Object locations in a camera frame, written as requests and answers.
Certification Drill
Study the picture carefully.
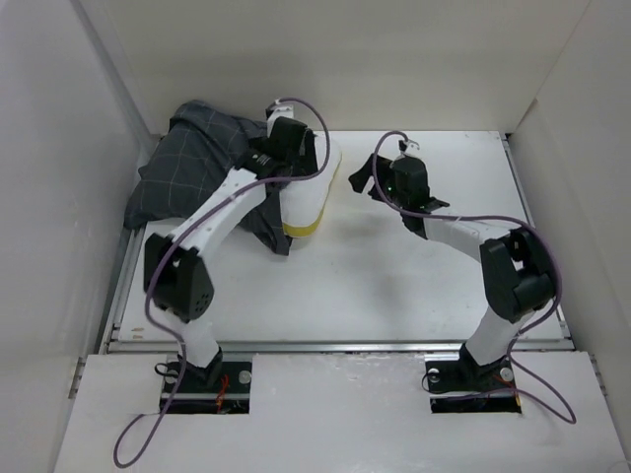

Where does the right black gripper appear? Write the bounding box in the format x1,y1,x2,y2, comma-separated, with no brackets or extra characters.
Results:
348,153,408,210

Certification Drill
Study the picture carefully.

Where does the cream pillow with yellow edge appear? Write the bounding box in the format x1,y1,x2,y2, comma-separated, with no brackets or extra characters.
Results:
280,140,342,238

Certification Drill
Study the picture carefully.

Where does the dark grey checked pillowcase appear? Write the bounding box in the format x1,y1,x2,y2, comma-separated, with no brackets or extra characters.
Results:
124,100,267,230

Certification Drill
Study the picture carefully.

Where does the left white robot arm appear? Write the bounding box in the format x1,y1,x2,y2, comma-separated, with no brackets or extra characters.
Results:
144,116,317,391

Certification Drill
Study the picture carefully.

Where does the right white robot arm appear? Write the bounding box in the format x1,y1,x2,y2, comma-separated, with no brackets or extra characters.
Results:
349,155,557,393

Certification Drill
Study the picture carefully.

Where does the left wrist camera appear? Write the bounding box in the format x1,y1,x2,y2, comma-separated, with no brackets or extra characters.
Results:
265,99,295,122

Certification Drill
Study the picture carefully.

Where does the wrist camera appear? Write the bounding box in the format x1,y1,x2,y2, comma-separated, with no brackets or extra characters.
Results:
265,99,295,122
398,139,421,159

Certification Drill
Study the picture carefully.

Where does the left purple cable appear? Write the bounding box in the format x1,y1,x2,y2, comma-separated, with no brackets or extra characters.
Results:
112,97,330,468

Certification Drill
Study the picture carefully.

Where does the purple cable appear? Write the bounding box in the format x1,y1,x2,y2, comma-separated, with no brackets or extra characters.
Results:
372,130,577,426
112,97,330,468

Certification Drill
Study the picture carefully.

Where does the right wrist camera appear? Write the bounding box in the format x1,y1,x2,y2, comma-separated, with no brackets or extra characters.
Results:
398,139,421,159

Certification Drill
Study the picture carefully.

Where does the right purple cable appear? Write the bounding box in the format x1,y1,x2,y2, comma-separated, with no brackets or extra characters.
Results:
372,130,577,426

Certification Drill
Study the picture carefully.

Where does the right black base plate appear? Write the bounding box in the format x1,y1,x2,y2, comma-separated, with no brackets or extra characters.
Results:
425,359,515,394

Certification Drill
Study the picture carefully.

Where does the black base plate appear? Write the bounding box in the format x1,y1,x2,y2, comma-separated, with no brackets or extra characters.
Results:
425,359,515,394
154,359,252,401

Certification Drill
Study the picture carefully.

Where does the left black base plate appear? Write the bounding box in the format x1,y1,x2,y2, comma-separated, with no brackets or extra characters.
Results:
154,359,252,401

